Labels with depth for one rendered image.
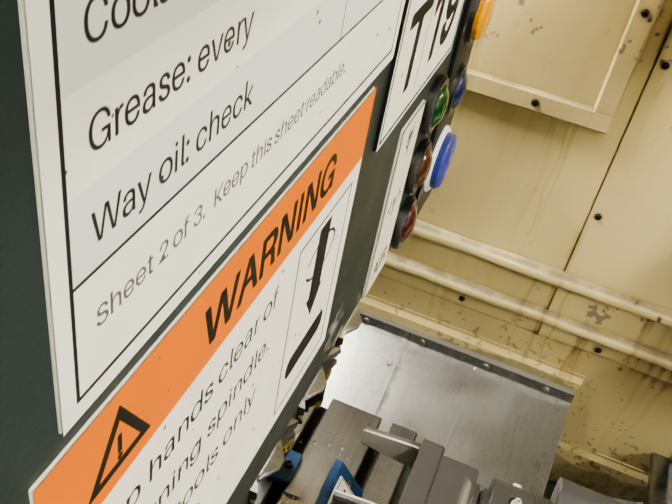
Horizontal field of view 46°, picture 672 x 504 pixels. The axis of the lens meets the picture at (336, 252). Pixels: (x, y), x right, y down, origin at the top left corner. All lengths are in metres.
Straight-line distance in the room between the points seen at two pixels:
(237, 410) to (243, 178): 0.08
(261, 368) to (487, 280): 1.13
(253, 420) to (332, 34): 0.12
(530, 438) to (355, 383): 0.31
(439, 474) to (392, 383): 0.62
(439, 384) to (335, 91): 1.26
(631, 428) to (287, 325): 1.30
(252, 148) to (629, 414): 1.36
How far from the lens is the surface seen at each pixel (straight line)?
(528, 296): 1.35
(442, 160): 0.41
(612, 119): 1.16
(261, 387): 0.23
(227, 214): 0.15
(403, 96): 0.28
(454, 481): 0.83
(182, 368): 0.16
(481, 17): 0.38
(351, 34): 0.20
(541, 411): 1.45
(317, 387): 0.86
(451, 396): 1.43
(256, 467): 0.28
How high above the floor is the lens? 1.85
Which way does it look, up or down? 38 degrees down
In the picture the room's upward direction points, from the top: 11 degrees clockwise
